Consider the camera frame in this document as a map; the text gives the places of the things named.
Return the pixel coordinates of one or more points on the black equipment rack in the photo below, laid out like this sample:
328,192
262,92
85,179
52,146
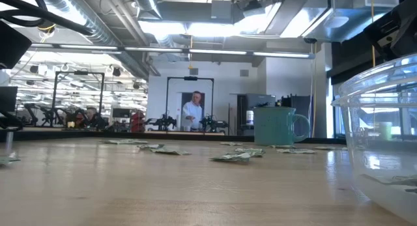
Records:
301,104

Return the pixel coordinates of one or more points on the teal enamel mug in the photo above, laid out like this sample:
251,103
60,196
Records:
273,126

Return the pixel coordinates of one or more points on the large sheet-metal duct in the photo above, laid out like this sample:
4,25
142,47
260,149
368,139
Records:
319,21

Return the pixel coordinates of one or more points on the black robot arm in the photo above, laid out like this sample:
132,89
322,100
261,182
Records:
163,122
211,123

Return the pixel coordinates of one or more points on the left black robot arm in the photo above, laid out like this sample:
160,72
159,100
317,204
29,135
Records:
13,43

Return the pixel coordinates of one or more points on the long ceiling light bar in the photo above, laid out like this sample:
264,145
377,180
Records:
215,51

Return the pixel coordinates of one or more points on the dark storage cabinet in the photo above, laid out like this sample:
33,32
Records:
241,115

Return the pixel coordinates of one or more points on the grey ceiling box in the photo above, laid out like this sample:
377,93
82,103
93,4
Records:
221,9

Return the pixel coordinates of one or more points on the red cart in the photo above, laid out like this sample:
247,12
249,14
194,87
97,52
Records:
137,121

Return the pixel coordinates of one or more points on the white plastic jar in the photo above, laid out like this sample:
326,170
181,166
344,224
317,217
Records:
250,118

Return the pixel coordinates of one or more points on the silver frame post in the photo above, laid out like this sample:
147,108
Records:
9,143

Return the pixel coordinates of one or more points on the black aluminium table frame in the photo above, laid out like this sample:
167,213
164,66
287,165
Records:
65,135

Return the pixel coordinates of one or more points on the black monitor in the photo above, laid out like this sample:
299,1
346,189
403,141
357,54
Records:
8,99

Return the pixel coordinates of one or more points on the clear plastic bin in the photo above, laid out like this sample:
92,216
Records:
365,174

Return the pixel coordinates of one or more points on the black gantry frame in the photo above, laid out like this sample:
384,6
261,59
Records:
78,73
190,78

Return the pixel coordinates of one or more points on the dome security camera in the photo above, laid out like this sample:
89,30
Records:
310,40

